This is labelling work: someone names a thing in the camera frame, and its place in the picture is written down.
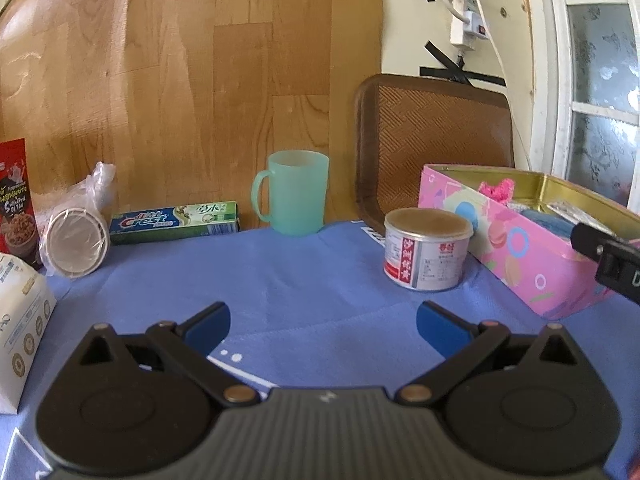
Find person's right hand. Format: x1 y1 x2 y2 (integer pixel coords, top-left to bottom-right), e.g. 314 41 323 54
626 448 640 480

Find Crest toothpaste box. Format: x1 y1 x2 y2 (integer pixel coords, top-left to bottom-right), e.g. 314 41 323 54
110 200 240 245

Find white power cable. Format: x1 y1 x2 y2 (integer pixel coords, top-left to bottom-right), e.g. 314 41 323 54
470 0 534 172

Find white power strip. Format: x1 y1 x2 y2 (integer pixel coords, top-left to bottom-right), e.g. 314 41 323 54
450 0 488 51

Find pink macaron biscuit tin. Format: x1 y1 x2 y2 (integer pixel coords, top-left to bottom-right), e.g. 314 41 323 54
419 165 639 320

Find white framed glass door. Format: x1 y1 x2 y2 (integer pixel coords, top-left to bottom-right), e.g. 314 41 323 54
527 0 639 211

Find red cocoa snack box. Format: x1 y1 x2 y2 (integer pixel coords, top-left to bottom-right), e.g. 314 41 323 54
0 139 42 270

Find white tissue pack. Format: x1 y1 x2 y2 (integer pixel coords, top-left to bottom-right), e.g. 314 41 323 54
0 254 56 415

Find bagged stack plastic cups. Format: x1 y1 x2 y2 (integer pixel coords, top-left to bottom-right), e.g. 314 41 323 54
37 162 116 280

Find brown woven chair back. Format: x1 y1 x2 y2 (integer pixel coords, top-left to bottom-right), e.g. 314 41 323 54
355 74 514 233

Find pink knitted cloth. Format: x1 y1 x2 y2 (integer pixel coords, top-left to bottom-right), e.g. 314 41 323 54
477 178 515 205

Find blue patterned tablecloth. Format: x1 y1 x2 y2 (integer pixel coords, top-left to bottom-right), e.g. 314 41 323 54
0 216 640 480

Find mint green plastic mug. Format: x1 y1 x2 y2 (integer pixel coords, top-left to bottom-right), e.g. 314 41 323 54
250 150 330 236

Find red white food can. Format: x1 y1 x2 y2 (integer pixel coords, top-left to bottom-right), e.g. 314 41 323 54
383 207 473 292

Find light blue plastic case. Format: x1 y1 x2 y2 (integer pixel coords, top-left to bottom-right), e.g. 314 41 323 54
521 208 574 240

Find bagged smiley keychain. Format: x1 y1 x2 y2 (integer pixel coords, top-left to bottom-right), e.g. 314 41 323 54
547 200 614 235

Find wood-pattern vinyl sheet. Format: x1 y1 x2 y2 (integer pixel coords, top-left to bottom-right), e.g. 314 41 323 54
1 0 383 229

